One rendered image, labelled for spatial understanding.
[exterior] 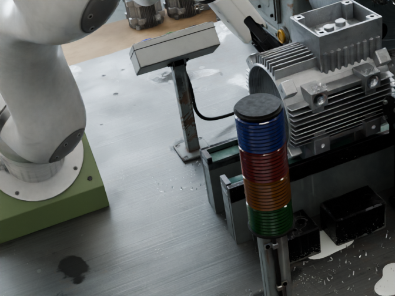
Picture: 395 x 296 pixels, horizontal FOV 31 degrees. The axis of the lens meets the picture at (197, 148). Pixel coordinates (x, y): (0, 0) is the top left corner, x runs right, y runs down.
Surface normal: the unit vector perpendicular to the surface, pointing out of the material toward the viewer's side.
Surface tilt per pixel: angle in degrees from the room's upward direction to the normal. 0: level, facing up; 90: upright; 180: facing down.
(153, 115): 0
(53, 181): 45
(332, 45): 90
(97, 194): 90
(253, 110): 0
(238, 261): 0
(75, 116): 101
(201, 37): 53
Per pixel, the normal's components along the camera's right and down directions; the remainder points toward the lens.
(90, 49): -0.15, -0.82
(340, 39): 0.37, 0.48
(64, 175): 0.15, -0.24
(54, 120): 0.64, 0.55
